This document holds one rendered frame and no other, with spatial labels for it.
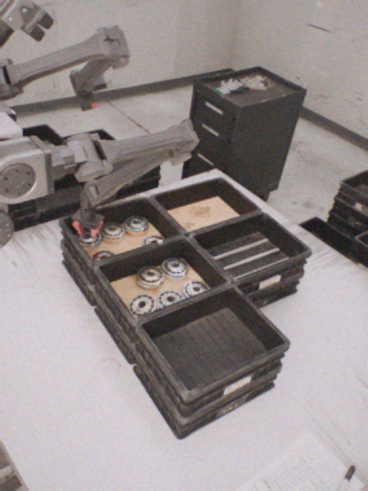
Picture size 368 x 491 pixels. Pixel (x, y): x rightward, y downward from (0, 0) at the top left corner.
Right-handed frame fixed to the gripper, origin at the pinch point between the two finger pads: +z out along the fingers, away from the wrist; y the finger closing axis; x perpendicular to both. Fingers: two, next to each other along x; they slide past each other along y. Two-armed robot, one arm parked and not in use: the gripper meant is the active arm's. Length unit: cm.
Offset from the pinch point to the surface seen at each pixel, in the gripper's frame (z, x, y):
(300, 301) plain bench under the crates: 15, -16, -87
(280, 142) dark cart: 30, -186, -61
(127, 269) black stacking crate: 0.3, 11.7, -21.1
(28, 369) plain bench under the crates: 17, 51, -4
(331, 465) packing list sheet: 15, 50, -102
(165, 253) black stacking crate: -2.0, -0.5, -31.5
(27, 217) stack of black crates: 40, -46, 53
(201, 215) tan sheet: 3, -39, -37
